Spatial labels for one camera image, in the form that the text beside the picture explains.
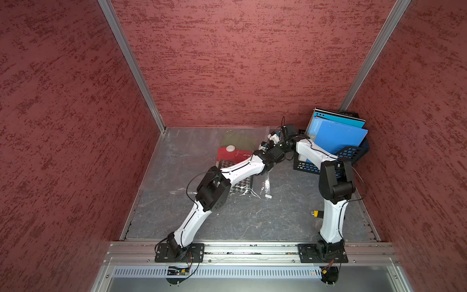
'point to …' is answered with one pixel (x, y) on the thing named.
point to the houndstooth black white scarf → (242, 187)
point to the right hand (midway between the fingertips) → (260, 155)
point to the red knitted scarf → (235, 156)
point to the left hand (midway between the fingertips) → (256, 165)
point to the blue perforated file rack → (349, 154)
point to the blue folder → (332, 136)
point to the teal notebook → (339, 117)
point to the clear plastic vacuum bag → (183, 154)
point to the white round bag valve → (230, 148)
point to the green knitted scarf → (245, 141)
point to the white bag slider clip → (268, 196)
